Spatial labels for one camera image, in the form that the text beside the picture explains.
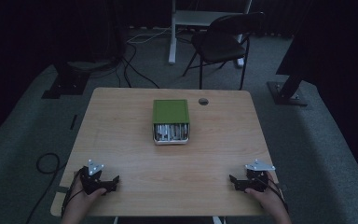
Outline white floor cable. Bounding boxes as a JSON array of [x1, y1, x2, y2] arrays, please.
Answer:
[[126, 27, 172, 45]]

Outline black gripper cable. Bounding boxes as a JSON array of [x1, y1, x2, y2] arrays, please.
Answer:
[[259, 176, 290, 215], [61, 169, 86, 218]]

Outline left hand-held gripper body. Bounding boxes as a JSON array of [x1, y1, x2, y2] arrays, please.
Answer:
[[79, 159, 109, 196]]

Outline green drawer box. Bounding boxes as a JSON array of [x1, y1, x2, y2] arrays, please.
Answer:
[[151, 99, 190, 125]]

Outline white desk frame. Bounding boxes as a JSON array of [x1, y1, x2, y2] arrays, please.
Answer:
[[168, 0, 253, 68]]

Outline person's left hand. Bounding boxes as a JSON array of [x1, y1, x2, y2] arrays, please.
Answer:
[[66, 178, 107, 218]]

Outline black looped floor cable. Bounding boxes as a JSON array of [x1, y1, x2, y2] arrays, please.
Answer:
[[24, 152, 67, 224]]

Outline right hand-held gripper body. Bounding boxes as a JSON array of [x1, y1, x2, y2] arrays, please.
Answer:
[[244, 159, 276, 193]]

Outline black folding chair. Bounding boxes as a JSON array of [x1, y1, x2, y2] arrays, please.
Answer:
[[181, 11, 267, 91]]

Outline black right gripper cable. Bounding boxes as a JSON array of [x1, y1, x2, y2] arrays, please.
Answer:
[[259, 176, 290, 215]]

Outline stack of silver packets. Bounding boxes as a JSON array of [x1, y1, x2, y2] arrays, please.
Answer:
[[154, 123, 189, 142]]

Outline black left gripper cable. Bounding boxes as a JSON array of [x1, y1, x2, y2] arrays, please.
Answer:
[[61, 169, 86, 218]]

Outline black stand with flat base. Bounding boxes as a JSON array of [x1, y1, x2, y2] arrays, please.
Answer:
[[41, 59, 122, 100], [267, 62, 312, 107]]

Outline black floor cables bundle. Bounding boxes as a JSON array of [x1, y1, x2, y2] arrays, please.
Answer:
[[115, 31, 161, 90]]

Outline person's right hand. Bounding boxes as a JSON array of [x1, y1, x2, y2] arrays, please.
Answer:
[[244, 171, 283, 216]]

